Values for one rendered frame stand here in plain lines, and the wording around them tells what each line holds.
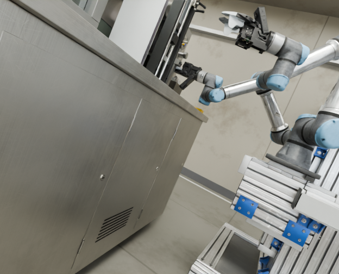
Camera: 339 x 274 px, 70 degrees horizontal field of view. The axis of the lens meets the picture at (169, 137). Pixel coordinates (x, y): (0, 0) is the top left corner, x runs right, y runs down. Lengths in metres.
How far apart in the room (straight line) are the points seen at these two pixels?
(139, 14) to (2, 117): 1.02
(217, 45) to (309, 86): 1.58
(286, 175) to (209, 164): 2.89
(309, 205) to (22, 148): 0.96
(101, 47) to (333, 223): 0.97
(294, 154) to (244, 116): 2.85
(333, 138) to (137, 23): 1.03
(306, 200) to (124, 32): 1.14
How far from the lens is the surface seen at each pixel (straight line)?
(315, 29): 4.40
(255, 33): 1.03
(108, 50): 0.60
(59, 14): 0.49
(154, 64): 1.16
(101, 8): 0.66
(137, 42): 1.33
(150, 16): 1.37
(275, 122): 1.78
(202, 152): 4.05
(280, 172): 1.19
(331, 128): 1.08
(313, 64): 1.25
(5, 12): 0.48
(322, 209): 1.09
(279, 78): 1.03
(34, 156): 0.59
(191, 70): 1.61
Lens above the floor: 0.79
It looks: 4 degrees down
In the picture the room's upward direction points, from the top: 23 degrees clockwise
